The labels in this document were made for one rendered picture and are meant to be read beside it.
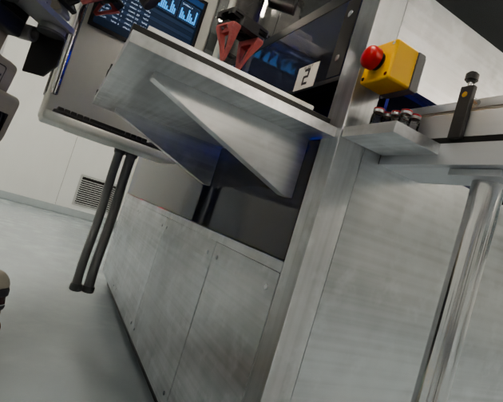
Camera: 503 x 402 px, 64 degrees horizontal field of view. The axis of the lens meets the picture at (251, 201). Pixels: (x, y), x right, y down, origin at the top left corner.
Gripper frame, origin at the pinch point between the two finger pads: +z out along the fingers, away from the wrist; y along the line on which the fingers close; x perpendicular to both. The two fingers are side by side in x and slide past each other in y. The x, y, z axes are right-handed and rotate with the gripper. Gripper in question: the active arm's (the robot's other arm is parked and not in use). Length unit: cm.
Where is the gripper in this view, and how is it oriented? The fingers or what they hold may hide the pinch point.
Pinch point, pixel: (231, 61)
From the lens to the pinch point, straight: 91.7
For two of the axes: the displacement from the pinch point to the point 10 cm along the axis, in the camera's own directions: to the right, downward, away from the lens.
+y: 7.2, 2.6, 6.5
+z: -3.0, 9.5, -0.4
